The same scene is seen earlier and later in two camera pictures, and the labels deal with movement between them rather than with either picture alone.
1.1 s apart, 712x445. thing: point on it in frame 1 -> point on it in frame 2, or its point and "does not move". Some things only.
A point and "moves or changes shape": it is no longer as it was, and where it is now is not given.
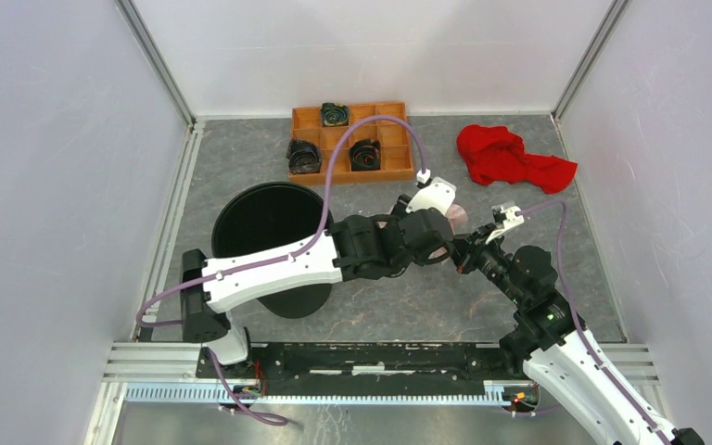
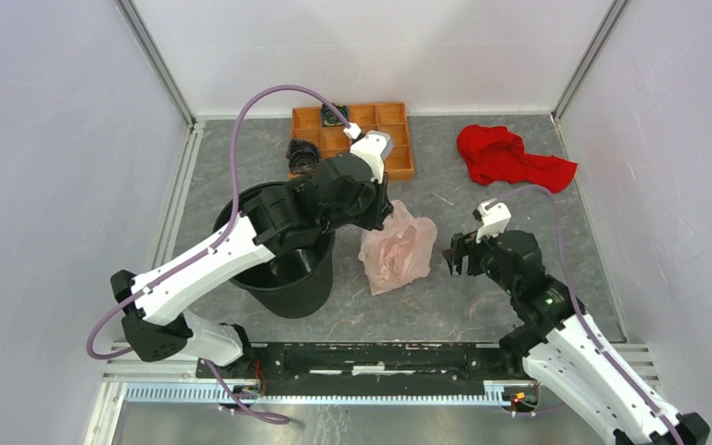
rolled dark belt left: x=304 y=157 does not move
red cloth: x=496 y=156 does not move
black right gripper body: x=486 y=258 does not move
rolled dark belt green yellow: x=334 y=114 does not move
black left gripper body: x=400 y=212 -> x=369 y=210
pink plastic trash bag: x=458 y=219 moves or changes shape
